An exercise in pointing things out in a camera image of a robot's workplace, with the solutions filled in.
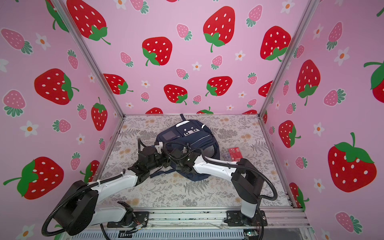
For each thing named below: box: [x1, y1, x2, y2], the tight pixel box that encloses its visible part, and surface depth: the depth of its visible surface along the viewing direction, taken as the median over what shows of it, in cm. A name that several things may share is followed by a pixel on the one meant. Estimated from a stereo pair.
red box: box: [228, 147, 243, 162], surface depth 100 cm
